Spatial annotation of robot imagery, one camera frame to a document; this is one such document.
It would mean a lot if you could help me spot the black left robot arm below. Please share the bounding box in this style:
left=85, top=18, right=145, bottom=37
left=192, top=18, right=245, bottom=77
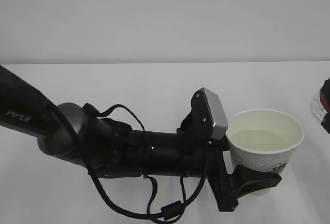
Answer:
left=1, top=67, right=281, bottom=212

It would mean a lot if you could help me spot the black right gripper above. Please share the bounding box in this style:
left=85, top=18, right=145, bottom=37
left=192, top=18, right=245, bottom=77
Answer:
left=319, top=79, right=330, bottom=134

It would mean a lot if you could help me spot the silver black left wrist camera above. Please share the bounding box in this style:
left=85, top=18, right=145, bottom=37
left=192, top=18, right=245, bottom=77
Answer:
left=180, top=87, right=228, bottom=142

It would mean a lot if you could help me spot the clear Nongfu Spring water bottle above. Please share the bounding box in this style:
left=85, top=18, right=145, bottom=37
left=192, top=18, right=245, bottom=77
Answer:
left=310, top=87, right=329, bottom=124

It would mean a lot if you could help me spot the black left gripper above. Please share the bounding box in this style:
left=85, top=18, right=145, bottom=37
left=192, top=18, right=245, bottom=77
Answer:
left=177, top=128, right=282, bottom=206

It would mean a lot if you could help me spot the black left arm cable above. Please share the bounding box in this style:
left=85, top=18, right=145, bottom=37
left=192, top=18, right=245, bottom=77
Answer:
left=46, top=102, right=209, bottom=221

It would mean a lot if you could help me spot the white paper cup green print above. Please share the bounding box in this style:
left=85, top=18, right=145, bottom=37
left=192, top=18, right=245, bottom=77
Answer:
left=226, top=109, right=305, bottom=196

